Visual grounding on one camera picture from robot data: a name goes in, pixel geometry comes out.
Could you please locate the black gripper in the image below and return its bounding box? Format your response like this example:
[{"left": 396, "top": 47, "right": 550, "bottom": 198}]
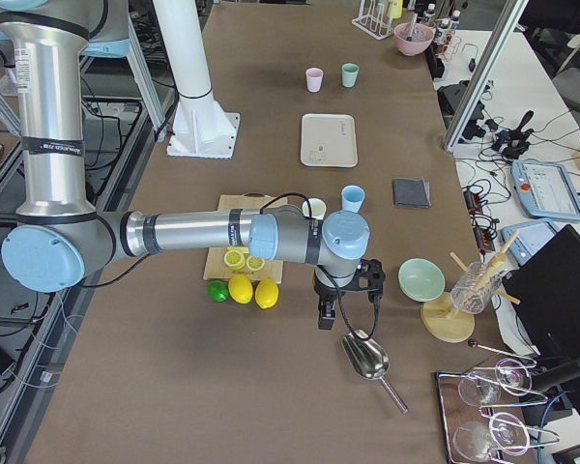
[{"left": 313, "top": 259, "right": 384, "bottom": 331}]

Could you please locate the blue teach pendant tablet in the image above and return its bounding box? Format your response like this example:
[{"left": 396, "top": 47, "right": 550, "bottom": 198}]
[{"left": 511, "top": 159, "right": 580, "bottom": 222}]

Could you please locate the green cup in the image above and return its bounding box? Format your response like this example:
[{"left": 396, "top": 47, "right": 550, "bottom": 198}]
[{"left": 341, "top": 63, "right": 360, "bottom": 88}]

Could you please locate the light blue cup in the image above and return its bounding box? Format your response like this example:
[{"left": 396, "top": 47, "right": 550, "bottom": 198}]
[{"left": 341, "top": 185, "right": 365, "bottom": 213}]

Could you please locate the beige plastic tray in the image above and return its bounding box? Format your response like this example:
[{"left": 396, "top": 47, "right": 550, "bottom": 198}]
[{"left": 300, "top": 113, "right": 358, "bottom": 168}]

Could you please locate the yellow lemon right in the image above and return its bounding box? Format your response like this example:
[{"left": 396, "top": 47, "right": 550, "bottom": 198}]
[{"left": 255, "top": 278, "right": 279, "bottom": 309}]

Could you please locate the green lime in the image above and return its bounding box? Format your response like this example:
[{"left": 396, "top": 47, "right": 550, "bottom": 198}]
[{"left": 207, "top": 280, "right": 230, "bottom": 303}]

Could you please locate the metal ice scoop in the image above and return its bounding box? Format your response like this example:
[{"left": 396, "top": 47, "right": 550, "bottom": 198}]
[{"left": 342, "top": 330, "right": 409, "bottom": 415}]

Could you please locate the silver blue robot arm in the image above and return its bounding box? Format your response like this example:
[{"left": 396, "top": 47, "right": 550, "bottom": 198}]
[{"left": 0, "top": 1, "right": 385, "bottom": 330}]

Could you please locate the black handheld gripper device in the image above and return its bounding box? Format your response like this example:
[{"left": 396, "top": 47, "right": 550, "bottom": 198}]
[{"left": 491, "top": 110, "right": 535, "bottom": 160}]

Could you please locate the mint green bowl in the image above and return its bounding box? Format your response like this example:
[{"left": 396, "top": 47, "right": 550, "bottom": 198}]
[{"left": 398, "top": 258, "right": 446, "bottom": 303}]

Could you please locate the black monitor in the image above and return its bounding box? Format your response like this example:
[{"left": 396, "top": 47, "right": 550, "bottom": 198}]
[{"left": 504, "top": 225, "right": 580, "bottom": 359}]

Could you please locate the wine glass upper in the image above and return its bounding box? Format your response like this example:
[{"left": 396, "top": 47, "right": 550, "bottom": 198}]
[{"left": 457, "top": 358, "right": 542, "bottom": 408}]

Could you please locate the wooden cutting board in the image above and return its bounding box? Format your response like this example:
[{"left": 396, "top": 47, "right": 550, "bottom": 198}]
[{"left": 203, "top": 194, "right": 283, "bottom": 284}]

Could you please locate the pink bowl with ice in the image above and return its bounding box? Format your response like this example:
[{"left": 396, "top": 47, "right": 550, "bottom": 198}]
[{"left": 393, "top": 23, "right": 434, "bottom": 56}]

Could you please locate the pink cup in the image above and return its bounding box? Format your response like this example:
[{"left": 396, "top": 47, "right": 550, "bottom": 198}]
[{"left": 305, "top": 68, "right": 324, "bottom": 93}]

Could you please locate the wine glass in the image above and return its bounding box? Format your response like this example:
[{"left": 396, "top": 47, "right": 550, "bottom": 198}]
[
  {"left": 457, "top": 358, "right": 542, "bottom": 408},
  {"left": 453, "top": 412, "right": 531, "bottom": 463}
]

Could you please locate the dark grey folded cloth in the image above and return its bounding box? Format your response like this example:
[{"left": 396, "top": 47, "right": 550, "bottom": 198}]
[{"left": 392, "top": 178, "right": 431, "bottom": 209}]

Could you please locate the clear glass mug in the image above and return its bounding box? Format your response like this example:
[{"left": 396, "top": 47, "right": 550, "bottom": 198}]
[{"left": 450, "top": 262, "right": 504, "bottom": 314}]

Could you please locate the yellow lemon left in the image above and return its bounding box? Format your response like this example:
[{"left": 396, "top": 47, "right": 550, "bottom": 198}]
[{"left": 228, "top": 274, "right": 253, "bottom": 305}]

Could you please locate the white wire cup rack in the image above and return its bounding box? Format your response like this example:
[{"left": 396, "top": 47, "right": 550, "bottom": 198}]
[{"left": 352, "top": 0, "right": 394, "bottom": 40}]

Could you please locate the yellow lemon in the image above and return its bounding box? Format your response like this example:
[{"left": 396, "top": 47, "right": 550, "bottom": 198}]
[
  {"left": 228, "top": 274, "right": 253, "bottom": 305},
  {"left": 255, "top": 278, "right": 279, "bottom": 309}
]

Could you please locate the cream white cup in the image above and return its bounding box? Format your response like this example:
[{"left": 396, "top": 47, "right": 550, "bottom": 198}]
[{"left": 302, "top": 198, "right": 327, "bottom": 219}]

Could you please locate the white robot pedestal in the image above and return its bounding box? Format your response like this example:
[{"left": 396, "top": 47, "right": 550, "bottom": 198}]
[{"left": 154, "top": 0, "right": 240, "bottom": 160}]

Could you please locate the halved lemon slice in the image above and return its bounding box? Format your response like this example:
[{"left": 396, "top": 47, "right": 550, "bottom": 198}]
[{"left": 223, "top": 249, "right": 247, "bottom": 272}]

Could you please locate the wine glass lower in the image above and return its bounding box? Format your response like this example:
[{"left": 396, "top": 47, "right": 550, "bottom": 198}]
[{"left": 453, "top": 412, "right": 531, "bottom": 463}]

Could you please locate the aluminium frame post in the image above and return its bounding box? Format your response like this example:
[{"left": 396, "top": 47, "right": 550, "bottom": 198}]
[{"left": 443, "top": 0, "right": 528, "bottom": 154}]

